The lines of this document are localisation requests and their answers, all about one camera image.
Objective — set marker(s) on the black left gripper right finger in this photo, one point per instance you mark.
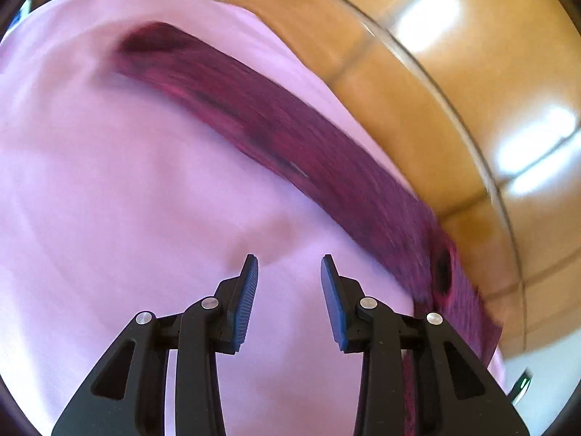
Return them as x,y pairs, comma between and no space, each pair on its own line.
421,366

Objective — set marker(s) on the dark red floral garment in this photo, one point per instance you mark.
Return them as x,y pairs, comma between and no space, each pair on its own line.
283,133

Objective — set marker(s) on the wooden panelled wardrobe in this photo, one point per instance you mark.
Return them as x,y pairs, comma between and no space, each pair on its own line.
477,102

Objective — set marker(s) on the pink quilted bedspread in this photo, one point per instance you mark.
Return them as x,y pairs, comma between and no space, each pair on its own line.
115,200

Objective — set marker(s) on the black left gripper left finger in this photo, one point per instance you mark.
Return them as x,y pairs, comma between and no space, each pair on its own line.
124,393

